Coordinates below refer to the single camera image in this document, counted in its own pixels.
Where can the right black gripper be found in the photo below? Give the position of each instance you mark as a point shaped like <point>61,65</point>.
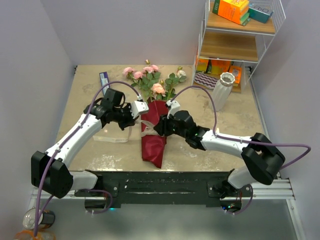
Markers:
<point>162,127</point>

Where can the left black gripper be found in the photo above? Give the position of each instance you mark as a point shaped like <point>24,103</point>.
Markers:
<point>130,121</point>

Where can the beige printed ribbon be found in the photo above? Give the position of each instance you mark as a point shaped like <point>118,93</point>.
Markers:
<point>148,131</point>

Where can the red wrapping paper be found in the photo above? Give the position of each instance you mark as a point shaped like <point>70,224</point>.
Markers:
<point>153,146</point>

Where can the pink rose bouquet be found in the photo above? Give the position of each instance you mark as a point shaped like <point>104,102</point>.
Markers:
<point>149,81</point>

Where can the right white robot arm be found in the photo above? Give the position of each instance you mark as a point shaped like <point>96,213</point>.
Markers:
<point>262,160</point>

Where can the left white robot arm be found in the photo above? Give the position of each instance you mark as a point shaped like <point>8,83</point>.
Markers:
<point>50,169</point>

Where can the white ribbed vase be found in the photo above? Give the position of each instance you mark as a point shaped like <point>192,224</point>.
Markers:
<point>222,90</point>

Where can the purple toothpaste box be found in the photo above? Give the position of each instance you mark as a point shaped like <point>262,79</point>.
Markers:
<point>104,79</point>

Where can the purple wavy pattern cloth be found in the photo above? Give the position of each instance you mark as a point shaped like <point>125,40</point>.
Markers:
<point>206,81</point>

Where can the orange box bottom shelf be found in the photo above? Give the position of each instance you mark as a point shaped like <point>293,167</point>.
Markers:
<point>212,66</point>

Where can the orange box shelf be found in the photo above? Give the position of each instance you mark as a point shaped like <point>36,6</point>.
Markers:
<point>231,10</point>
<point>212,66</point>

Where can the small orange packet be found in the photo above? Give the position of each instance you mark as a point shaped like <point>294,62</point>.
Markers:
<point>236,71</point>

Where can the green sponge stack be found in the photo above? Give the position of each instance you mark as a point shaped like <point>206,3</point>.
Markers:
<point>245,19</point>

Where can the orange box top shelf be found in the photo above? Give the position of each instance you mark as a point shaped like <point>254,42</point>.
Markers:
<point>231,10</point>

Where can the silver top tin can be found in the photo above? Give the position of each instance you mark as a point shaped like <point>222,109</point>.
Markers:
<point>47,218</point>

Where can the teal box top shelf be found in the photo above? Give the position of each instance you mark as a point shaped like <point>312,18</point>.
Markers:
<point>259,12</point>

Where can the orange plastic bottle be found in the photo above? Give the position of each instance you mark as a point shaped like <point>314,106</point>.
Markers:
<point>29,235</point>

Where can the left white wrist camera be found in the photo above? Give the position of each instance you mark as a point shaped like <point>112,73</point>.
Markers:
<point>139,108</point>

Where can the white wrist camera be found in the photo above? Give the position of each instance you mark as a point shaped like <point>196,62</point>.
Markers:
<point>139,108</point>
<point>173,107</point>

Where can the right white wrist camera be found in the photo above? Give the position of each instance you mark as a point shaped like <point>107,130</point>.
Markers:
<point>173,107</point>

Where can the white wire shelf rack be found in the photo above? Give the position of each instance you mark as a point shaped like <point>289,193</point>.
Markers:
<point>222,40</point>

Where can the aluminium rail frame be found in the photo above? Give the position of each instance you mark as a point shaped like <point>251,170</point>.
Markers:
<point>280,189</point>

